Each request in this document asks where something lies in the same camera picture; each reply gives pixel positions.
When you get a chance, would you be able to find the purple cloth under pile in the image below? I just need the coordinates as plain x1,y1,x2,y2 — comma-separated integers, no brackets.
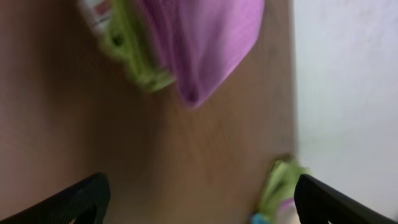
277,197,295,214

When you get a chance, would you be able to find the folded green cloth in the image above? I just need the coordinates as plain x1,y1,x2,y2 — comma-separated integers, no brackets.
77,0,175,93

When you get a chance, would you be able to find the crumpled green cloth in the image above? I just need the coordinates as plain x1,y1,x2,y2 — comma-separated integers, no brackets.
257,159,308,223

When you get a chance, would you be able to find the purple cloth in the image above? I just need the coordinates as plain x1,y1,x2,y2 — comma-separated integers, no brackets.
277,197,295,214
135,0,265,106

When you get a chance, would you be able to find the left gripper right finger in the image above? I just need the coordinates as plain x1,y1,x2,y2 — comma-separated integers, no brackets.
294,174,397,224

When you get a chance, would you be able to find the blue cloth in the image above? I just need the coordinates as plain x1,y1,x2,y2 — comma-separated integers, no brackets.
250,213,271,224

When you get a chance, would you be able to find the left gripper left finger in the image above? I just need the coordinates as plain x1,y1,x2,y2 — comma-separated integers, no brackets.
1,172,111,224

